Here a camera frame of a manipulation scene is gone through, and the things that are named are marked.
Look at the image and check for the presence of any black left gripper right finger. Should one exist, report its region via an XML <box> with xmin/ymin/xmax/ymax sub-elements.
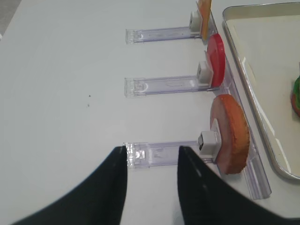
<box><xmin>177</xmin><ymin>146</ymin><xmax>300</xmax><ymax>225</ymax></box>

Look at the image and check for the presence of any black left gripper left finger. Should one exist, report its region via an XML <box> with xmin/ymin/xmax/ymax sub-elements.
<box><xmin>16</xmin><ymin>146</ymin><xmax>128</xmax><ymax>225</ymax></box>

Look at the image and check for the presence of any white pusher block for tomato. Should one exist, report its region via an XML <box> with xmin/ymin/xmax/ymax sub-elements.
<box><xmin>197</xmin><ymin>61</ymin><xmax>213</xmax><ymax>85</ymax></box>

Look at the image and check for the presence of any green lettuce leaf on burger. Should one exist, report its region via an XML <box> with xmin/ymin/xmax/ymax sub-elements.
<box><xmin>292</xmin><ymin>77</ymin><xmax>300</xmax><ymax>108</ymax></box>

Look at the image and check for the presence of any upright red tomato slice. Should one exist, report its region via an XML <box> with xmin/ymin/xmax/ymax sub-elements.
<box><xmin>207</xmin><ymin>33</ymin><xmax>225</xmax><ymax>88</ymax></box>

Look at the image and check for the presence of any white pusher block for cheese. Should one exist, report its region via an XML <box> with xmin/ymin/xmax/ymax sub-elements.
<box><xmin>189</xmin><ymin>11</ymin><xmax>203</xmax><ymax>33</ymax></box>

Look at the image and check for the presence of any upright cheese slice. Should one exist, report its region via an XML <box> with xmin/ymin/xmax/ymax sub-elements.
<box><xmin>198</xmin><ymin>0</ymin><xmax>212</xmax><ymax>40</ymax></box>

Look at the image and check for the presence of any upright bottom bun slice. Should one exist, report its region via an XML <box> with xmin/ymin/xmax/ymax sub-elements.
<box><xmin>210</xmin><ymin>94</ymin><xmax>250</xmax><ymax>174</ymax></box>

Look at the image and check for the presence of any left clear plastic rack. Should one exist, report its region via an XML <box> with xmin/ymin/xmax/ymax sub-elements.
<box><xmin>124</xmin><ymin>15</ymin><xmax>271</xmax><ymax>200</ymax></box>

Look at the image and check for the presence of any white pusher block for bun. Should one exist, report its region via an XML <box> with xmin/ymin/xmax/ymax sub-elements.
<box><xmin>198</xmin><ymin>126</ymin><xmax>222</xmax><ymax>160</ymax></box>

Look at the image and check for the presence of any bottom bun on tray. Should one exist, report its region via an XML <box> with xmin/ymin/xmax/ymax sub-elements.
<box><xmin>291</xmin><ymin>93</ymin><xmax>300</xmax><ymax>117</ymax></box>

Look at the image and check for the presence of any white rectangular metal tray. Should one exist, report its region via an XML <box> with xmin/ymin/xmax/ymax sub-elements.
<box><xmin>223</xmin><ymin>2</ymin><xmax>300</xmax><ymax>180</ymax></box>

